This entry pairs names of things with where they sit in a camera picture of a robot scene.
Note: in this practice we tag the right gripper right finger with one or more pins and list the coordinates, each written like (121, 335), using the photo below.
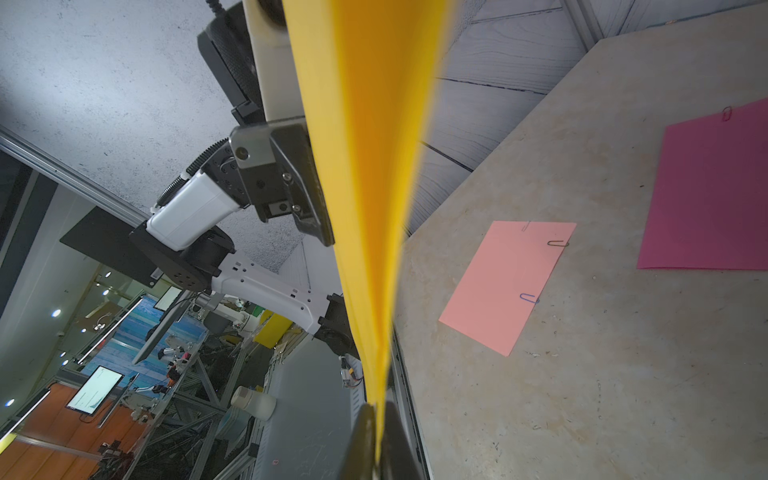
(397, 461)

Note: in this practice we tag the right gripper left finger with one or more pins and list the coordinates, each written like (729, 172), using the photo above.
(359, 462)

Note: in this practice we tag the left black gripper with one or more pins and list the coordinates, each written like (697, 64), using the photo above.
(277, 168)

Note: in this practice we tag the yellow paper sheet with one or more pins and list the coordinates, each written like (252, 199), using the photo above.
(366, 72)

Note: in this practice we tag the magenta paper sheet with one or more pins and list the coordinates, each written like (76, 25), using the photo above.
(709, 204)

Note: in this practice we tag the blue paperclip on pink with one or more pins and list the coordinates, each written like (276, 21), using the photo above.
(529, 298)

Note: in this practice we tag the salmon pink paper sheet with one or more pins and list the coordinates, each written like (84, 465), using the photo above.
(513, 258)

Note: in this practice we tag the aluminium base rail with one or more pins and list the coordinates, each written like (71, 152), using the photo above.
(308, 434)

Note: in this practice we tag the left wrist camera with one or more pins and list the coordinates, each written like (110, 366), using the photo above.
(198, 206)

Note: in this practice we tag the left aluminium frame post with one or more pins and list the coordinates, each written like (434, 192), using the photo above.
(56, 170)

